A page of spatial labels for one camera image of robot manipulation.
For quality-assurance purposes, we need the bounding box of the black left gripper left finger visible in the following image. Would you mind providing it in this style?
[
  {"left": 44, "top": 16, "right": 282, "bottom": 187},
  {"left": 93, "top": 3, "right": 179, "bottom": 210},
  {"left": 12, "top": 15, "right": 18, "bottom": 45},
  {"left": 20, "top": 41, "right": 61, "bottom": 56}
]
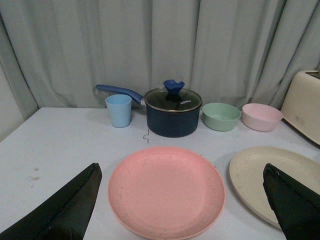
[{"left": 0, "top": 163, "right": 102, "bottom": 240}]

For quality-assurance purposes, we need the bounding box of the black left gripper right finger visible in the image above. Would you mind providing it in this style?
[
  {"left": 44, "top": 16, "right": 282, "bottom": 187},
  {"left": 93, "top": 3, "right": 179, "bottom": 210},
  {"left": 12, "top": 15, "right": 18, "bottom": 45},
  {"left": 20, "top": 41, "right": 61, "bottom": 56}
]
[{"left": 263, "top": 163, "right": 320, "bottom": 240}]

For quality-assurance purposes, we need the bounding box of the pink plate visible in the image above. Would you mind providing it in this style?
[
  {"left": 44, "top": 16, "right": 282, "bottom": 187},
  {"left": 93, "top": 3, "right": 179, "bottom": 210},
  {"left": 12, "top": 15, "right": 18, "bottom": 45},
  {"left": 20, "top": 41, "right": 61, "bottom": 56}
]
[{"left": 108, "top": 146, "right": 226, "bottom": 240}]

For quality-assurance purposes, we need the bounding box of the cream plate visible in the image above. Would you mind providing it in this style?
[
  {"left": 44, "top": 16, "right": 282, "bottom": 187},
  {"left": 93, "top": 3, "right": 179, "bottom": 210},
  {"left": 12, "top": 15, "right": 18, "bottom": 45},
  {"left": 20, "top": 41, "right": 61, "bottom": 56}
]
[{"left": 229, "top": 146, "right": 320, "bottom": 228}]

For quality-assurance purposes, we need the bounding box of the cream toaster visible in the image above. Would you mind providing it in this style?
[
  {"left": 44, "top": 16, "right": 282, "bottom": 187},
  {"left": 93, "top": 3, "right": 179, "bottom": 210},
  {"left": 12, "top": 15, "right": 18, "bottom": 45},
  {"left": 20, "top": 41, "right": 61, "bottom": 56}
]
[{"left": 281, "top": 70, "right": 320, "bottom": 145}]

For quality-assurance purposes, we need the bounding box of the pink bowl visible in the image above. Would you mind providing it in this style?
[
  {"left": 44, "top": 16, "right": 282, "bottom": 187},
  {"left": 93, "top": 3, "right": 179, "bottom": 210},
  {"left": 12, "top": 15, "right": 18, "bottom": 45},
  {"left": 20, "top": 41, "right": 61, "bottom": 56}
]
[{"left": 242, "top": 103, "right": 283, "bottom": 132}]

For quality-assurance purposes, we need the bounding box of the green bowl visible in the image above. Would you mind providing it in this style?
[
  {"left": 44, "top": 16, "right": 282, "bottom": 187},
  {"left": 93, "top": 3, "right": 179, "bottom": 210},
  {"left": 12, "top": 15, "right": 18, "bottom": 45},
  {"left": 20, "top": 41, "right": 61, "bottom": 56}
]
[{"left": 202, "top": 102, "right": 242, "bottom": 132}]

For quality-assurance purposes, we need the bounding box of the light blue cup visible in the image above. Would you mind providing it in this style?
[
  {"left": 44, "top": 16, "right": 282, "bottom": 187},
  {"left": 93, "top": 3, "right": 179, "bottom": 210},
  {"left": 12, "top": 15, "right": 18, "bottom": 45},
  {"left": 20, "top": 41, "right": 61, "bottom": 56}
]
[{"left": 105, "top": 94, "right": 132, "bottom": 128}]

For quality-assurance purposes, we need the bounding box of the dark blue saucepan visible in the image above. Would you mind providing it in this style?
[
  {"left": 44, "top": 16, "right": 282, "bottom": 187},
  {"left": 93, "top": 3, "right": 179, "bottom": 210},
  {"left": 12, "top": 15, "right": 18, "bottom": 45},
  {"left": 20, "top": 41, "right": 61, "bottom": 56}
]
[{"left": 95, "top": 84, "right": 201, "bottom": 138}]

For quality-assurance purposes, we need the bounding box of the glass lid blue knob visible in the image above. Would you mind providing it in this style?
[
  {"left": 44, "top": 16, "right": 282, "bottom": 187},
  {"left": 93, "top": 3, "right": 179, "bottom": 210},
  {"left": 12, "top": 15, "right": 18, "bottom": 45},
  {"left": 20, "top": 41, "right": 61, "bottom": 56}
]
[{"left": 144, "top": 79, "right": 203, "bottom": 113}]

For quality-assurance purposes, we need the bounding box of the grey curtain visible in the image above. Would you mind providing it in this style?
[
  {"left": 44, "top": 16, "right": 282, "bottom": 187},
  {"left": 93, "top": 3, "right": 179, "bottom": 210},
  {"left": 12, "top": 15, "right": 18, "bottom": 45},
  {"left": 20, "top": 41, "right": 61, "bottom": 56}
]
[{"left": 0, "top": 0, "right": 320, "bottom": 139}]

